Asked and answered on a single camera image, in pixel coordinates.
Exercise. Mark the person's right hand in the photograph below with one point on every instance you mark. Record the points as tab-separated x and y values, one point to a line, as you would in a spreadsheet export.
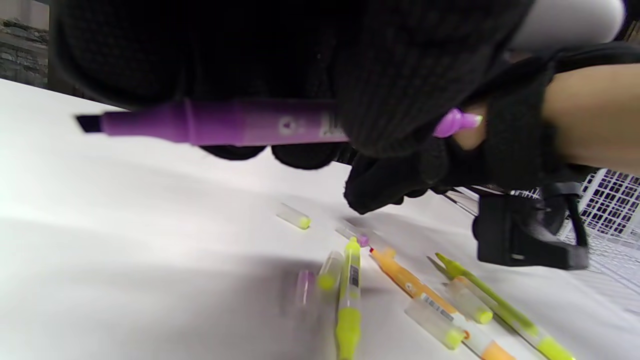
390	180

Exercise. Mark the person's left hand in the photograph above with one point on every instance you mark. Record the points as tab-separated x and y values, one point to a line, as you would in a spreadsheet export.
250	50

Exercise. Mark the purple double-ended highlighter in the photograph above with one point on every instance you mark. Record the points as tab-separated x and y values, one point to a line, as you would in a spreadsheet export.
225	122

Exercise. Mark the orange double-ended highlighter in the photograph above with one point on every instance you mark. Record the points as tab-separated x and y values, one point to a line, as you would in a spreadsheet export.
400	275

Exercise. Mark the group of clear highlighter caps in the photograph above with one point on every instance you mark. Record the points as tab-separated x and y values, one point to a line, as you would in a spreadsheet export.
295	217

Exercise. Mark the yellow double-ended highlighter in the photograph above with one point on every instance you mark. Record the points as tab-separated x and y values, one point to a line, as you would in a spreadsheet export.
348	310
500	305

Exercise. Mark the person's right forearm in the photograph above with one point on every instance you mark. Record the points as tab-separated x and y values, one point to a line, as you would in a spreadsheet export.
595	115

